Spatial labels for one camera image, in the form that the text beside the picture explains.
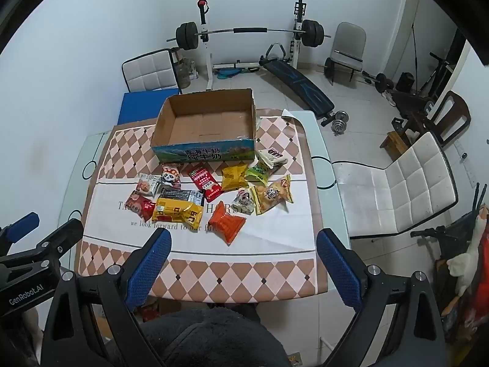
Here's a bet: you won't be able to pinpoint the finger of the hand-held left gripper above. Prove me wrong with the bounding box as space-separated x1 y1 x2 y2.
0 212 41 244
13 218 85 276

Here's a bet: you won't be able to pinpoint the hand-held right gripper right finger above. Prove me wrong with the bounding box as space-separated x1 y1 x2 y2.
316 228 448 367

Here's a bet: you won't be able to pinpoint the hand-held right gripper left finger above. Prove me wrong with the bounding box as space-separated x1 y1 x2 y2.
40 228 172 367

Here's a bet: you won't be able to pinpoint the red-brown snack packet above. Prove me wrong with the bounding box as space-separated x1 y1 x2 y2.
126 190 156 218

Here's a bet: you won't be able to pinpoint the green and blue snack bag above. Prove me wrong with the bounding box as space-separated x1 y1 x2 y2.
150 89 256 165

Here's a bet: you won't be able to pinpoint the red plastic bag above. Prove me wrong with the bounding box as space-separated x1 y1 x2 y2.
135 300 180 324

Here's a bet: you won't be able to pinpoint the large yellow snack packet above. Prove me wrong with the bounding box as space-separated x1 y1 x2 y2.
152 198 204 227

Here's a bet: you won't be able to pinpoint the checkered tablecloth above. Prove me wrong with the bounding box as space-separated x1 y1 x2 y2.
76 109 329 301

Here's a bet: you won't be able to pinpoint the white cookie snack packet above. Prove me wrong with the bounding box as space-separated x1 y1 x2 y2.
138 173 163 195

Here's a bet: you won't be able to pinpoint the orange snack packet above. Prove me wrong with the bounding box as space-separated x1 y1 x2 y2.
207 211 247 246

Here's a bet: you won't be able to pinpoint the person's black fleece clothing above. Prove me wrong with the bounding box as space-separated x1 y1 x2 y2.
141 308 291 367

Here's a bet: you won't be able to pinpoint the panda print snack packet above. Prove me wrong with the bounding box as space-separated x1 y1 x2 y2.
160 164 183 189

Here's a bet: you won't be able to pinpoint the yellow chip packet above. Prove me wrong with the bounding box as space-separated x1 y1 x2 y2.
249 174 294 216

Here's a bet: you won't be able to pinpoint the white quilted chair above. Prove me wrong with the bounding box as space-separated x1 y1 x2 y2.
121 49 182 94
332 132 459 239

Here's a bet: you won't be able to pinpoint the red snack packet white label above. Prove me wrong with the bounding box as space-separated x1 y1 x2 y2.
187 162 223 203

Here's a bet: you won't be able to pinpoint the small white snack packet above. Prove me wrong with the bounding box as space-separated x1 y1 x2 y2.
234 189 256 215

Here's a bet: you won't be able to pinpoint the mustard yellow snack packet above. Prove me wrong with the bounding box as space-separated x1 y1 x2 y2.
222 162 250 192

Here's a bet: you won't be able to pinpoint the green snack packet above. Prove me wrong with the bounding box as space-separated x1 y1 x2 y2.
244 160 274 184

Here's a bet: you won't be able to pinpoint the white plush goose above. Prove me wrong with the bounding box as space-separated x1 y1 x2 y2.
447 206 489 296

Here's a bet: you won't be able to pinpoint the white snack packet black print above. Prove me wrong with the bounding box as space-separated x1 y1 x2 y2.
255 146 289 169

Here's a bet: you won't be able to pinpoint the small wooden stool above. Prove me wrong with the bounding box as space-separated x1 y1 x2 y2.
380 131 411 161

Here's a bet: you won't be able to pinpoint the black router antennas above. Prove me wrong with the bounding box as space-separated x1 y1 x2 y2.
472 183 489 218

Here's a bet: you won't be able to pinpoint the blue foam mat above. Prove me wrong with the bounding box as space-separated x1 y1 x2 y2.
118 91 182 125

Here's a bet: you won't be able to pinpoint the dark exercise equipment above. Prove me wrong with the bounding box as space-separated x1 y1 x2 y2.
392 90 436 134

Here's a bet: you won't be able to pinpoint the black sit-up bench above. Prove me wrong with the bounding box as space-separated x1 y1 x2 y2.
259 44 336 117

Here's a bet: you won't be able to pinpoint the brown wooden chair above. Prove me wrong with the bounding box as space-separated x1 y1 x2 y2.
432 91 471 148

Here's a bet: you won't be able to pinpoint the black dumbbell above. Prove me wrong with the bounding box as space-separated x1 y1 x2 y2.
362 71 394 93

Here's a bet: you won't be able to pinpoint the black speaker box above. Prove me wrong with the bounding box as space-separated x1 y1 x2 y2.
395 72 415 92

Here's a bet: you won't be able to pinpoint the clear water jug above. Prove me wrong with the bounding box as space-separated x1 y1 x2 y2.
176 58 198 88

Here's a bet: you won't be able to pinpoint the white barbell rack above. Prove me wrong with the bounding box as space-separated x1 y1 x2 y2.
197 0 308 92

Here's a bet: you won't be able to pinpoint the grey chair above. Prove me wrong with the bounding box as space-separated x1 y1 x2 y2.
325 22 367 85

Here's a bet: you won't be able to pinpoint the barbell with black plates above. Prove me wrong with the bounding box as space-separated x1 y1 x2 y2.
167 19 332 51

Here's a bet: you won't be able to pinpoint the black scooter handlebar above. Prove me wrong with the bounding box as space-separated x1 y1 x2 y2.
410 214 478 261

